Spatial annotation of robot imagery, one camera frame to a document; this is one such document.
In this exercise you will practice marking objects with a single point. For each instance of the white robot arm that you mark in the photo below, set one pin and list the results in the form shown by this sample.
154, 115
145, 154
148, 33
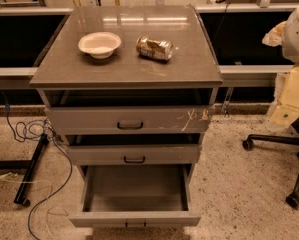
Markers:
284, 110

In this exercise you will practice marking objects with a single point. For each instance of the grey drawer cabinet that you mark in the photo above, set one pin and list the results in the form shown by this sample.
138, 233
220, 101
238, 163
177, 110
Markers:
68, 77

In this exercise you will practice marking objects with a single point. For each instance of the white paper bowl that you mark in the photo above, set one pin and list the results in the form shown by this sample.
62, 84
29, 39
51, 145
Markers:
99, 45

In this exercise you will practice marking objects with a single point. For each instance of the black metal floor stand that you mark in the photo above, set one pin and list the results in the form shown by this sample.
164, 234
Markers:
28, 166

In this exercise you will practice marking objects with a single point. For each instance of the crushed gold soda can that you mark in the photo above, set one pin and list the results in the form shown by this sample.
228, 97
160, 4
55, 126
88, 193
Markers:
154, 49

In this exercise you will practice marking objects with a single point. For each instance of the grey middle drawer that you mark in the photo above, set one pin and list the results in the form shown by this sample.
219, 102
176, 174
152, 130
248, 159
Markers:
134, 154

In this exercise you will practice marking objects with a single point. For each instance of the grey bottom drawer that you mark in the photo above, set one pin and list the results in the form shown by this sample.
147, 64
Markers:
135, 197

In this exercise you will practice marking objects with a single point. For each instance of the grey top drawer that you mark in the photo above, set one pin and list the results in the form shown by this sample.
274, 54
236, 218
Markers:
129, 120

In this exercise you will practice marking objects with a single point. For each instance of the grey drawer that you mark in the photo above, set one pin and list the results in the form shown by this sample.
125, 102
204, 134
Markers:
129, 120
134, 154
135, 197

